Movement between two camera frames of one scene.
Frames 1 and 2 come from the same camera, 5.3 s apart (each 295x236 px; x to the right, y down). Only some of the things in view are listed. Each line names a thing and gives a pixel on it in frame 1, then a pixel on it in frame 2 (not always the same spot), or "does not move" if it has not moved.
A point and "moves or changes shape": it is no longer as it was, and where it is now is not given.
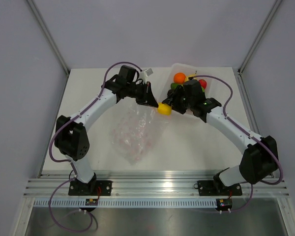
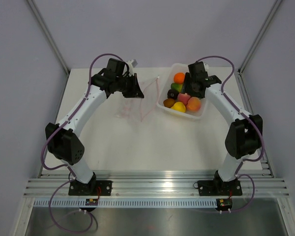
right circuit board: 223,204 does not move
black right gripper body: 181,103 → 191,91
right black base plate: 212,188 does not move
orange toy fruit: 179,77 does not move
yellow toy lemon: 164,109 moves or changes shape
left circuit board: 91,202 does not move
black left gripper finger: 151,99 → 136,91
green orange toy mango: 173,85 does not move
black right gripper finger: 171,95 → 185,87
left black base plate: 93,188 does not move
